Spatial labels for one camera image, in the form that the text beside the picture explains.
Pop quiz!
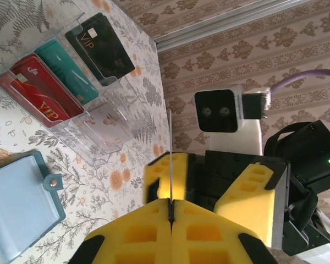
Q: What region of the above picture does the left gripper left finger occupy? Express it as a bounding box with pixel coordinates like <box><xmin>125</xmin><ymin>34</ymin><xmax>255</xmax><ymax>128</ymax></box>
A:
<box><xmin>68</xmin><ymin>199</ymin><xmax>173</xmax><ymax>264</ymax></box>

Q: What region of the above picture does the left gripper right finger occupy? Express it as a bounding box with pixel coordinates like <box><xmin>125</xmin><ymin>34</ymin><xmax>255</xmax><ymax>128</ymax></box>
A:
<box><xmin>170</xmin><ymin>199</ymin><xmax>276</xmax><ymax>264</ymax></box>

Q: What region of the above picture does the red card white print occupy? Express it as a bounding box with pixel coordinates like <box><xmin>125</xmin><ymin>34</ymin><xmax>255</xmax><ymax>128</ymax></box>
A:
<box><xmin>168</xmin><ymin>109</ymin><xmax>174</xmax><ymax>223</ymax></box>

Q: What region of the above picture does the teal blue card holder wallet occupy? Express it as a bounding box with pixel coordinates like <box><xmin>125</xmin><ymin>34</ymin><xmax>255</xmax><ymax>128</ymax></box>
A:
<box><xmin>0</xmin><ymin>150</ymin><xmax>67</xmax><ymax>264</ymax></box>

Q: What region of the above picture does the black VIP card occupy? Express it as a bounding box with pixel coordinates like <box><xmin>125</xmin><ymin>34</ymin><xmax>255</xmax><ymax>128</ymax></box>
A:
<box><xmin>63</xmin><ymin>12</ymin><xmax>135</xmax><ymax>83</ymax></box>

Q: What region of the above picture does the clear acrylic card stand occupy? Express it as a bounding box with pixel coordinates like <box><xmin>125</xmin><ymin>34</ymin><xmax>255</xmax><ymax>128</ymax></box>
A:
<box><xmin>0</xmin><ymin>12</ymin><xmax>138</xmax><ymax>167</ymax></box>

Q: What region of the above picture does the red VIP card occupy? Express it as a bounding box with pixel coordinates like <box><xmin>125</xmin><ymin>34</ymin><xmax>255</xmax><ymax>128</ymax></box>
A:
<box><xmin>10</xmin><ymin>53</ymin><xmax>85</xmax><ymax>129</ymax></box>

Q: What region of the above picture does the black looped gripper cable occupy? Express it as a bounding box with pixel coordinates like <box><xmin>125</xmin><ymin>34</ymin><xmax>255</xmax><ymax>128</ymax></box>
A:
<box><xmin>287</xmin><ymin>175</ymin><xmax>320</xmax><ymax>237</ymax></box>

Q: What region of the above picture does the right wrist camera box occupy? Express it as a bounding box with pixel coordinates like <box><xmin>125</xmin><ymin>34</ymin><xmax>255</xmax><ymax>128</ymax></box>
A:
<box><xmin>194</xmin><ymin>84</ymin><xmax>272</xmax><ymax>134</ymax></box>

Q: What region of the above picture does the purple camera cable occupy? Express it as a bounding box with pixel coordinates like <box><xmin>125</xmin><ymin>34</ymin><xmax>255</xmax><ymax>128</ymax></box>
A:
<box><xmin>269</xmin><ymin>69</ymin><xmax>330</xmax><ymax>93</ymax></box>

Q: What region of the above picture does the aluminium corner post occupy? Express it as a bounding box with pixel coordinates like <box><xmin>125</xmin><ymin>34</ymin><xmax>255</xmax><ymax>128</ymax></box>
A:
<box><xmin>153</xmin><ymin>0</ymin><xmax>310</xmax><ymax>53</ymax></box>

